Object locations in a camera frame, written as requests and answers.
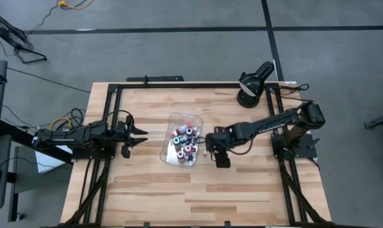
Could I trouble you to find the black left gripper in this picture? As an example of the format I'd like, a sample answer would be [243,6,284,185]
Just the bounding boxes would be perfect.
[115,114,149,159]

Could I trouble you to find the clear plastic storage bin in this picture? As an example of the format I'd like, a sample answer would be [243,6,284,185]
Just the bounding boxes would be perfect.
[159,111,204,168]

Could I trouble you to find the black flat mounting bar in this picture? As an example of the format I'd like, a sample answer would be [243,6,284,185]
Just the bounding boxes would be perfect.
[126,75,185,83]

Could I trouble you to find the black desk lamp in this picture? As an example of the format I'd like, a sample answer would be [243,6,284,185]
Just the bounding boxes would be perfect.
[235,60,275,109]

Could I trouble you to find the white sheet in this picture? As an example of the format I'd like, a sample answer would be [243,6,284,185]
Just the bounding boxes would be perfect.
[35,144,74,174]

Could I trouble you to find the black side desk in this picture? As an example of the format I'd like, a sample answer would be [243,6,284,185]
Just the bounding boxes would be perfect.
[0,120,77,222]

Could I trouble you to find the grey floor object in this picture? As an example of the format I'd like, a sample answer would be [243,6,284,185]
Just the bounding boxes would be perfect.
[363,110,383,131]

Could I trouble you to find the black folded stand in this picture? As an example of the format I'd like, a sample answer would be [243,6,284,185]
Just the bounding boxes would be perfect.
[0,9,48,65]

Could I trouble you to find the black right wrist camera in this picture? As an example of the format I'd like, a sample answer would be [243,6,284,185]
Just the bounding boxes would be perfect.
[205,132,225,151]

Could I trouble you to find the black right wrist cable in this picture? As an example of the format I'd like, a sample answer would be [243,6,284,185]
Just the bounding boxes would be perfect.
[224,137,256,156]

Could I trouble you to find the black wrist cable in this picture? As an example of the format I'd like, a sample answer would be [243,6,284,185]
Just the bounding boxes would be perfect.
[224,137,256,156]
[104,109,132,127]

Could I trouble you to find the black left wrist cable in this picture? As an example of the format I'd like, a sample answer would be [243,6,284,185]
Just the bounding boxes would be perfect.
[104,109,132,127]

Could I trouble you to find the looped black cables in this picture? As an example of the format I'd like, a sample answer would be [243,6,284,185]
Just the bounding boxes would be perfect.
[63,107,87,129]

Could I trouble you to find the coiled black lamp cable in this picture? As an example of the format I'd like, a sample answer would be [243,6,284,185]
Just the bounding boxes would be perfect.
[278,83,310,96]

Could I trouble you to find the thin black floor cable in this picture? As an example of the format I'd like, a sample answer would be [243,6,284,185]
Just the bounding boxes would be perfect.
[6,67,91,94]

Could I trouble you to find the yellow floor cable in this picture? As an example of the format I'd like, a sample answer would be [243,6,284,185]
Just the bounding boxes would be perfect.
[57,0,95,10]

